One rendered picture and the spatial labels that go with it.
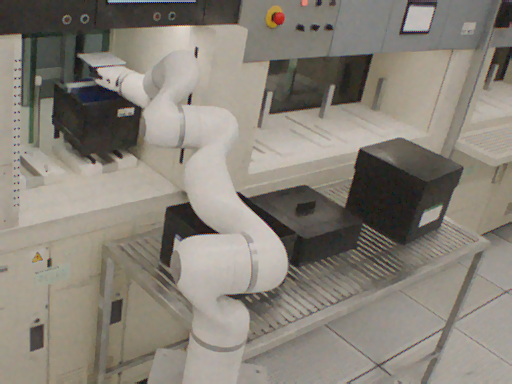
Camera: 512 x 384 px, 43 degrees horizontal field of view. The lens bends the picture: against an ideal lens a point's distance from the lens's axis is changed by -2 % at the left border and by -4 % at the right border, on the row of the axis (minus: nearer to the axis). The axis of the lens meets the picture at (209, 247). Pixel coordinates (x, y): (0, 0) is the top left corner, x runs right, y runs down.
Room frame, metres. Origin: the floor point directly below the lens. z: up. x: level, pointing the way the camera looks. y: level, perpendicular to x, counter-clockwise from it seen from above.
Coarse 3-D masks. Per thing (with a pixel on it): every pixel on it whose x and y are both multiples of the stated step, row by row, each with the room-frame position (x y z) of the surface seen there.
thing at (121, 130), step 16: (96, 64) 1.96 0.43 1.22; (112, 64) 1.99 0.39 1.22; (64, 96) 1.97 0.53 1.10; (64, 112) 1.97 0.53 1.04; (80, 112) 1.90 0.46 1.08; (96, 112) 1.91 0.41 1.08; (112, 112) 1.95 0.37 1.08; (128, 112) 1.99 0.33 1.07; (64, 128) 1.96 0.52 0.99; (80, 128) 1.89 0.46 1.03; (96, 128) 1.91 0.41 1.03; (112, 128) 1.96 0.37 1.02; (128, 128) 2.00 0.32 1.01; (80, 144) 1.89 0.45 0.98; (96, 144) 1.92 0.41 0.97; (112, 144) 1.96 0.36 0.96; (128, 144) 2.01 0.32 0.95
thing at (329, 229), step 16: (272, 192) 2.02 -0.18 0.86; (288, 192) 2.05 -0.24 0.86; (304, 192) 2.07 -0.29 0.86; (272, 208) 1.91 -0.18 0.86; (288, 208) 1.92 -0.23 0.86; (304, 208) 1.93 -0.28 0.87; (320, 208) 1.97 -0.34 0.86; (336, 208) 1.99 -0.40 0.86; (288, 224) 1.82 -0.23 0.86; (304, 224) 1.83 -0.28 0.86; (320, 224) 1.85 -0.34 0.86; (336, 224) 1.87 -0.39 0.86; (352, 224) 1.89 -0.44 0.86; (304, 240) 1.75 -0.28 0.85; (320, 240) 1.79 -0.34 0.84; (336, 240) 1.85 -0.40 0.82; (352, 240) 1.91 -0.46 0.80; (304, 256) 1.75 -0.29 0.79; (320, 256) 1.81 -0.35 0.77
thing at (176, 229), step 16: (240, 192) 1.83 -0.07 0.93; (176, 208) 1.68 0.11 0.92; (192, 208) 1.72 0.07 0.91; (256, 208) 1.77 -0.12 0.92; (176, 224) 1.61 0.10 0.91; (192, 224) 1.73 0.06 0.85; (272, 224) 1.71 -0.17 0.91; (176, 240) 1.60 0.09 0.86; (288, 240) 1.61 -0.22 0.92; (160, 256) 1.65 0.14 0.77; (288, 256) 1.62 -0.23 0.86
